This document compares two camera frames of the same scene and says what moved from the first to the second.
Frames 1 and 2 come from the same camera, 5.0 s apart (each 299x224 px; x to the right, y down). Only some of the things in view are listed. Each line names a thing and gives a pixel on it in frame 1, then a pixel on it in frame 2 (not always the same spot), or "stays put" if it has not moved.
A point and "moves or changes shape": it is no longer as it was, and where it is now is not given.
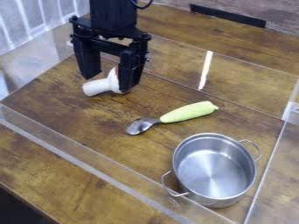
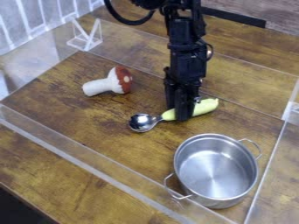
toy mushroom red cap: [104, 85] stays put
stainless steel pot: [214, 169] stays put
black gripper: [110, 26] -> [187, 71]
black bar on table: [224, 15] stays put
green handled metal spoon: [186, 112] moves or changes shape
